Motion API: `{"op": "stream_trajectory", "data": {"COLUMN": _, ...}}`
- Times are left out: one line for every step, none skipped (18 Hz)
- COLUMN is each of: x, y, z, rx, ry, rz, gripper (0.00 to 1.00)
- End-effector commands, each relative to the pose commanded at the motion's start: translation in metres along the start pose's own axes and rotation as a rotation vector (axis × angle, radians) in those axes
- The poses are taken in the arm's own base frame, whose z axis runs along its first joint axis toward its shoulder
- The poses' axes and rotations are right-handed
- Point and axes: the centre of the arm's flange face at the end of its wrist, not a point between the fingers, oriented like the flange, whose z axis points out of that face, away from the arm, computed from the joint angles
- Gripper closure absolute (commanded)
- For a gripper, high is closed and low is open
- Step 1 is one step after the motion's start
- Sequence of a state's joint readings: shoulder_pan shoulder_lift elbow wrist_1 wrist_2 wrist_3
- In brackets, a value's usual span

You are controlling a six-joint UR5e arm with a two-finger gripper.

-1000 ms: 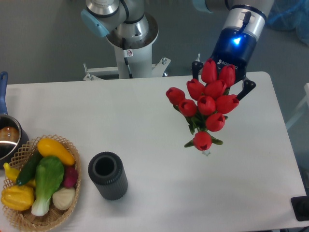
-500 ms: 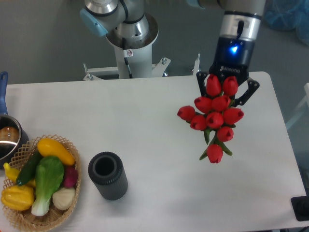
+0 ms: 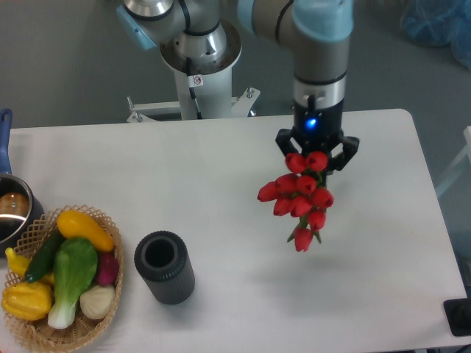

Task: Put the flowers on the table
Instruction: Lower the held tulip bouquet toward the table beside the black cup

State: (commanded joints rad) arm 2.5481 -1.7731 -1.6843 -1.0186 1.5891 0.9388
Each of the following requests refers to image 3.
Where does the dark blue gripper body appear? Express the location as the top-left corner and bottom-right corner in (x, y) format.
(293, 100), (344, 151)

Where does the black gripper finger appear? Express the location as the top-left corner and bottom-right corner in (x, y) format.
(327, 136), (360, 175)
(275, 128), (305, 157)

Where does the red tulip bouquet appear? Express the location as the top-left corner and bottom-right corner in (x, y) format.
(257, 151), (334, 252)

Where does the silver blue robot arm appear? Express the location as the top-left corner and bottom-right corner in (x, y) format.
(116, 1), (359, 172)

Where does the blue plastic bag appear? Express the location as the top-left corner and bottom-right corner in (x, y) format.
(400, 1), (470, 68)

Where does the dark grey ribbed vase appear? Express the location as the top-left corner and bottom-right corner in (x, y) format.
(134, 231), (196, 305)

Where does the black device at edge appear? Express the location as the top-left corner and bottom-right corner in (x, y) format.
(443, 298), (470, 337)

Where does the yellow squash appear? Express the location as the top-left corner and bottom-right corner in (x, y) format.
(57, 210), (115, 252)

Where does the green bok choy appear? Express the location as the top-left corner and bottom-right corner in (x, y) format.
(48, 237), (98, 329)

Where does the white garlic bulb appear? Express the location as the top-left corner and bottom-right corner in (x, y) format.
(79, 285), (115, 320)

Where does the dark green cucumber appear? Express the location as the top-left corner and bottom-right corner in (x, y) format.
(24, 229), (65, 283)

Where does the small yellow gourd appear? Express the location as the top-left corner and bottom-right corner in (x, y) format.
(5, 247), (54, 286)

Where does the yellow bell pepper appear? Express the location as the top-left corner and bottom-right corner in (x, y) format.
(1, 282), (52, 321)

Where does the woven wicker basket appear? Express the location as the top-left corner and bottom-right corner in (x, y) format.
(4, 205), (124, 352)

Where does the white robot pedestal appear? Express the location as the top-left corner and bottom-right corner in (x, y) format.
(127, 60), (261, 123)

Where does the black cable on pedestal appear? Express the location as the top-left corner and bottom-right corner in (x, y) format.
(185, 57), (203, 120)

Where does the white frame at right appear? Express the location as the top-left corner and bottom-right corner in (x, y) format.
(435, 126), (470, 198)

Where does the blue handled saucepan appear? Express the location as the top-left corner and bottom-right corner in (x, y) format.
(1, 108), (43, 257)

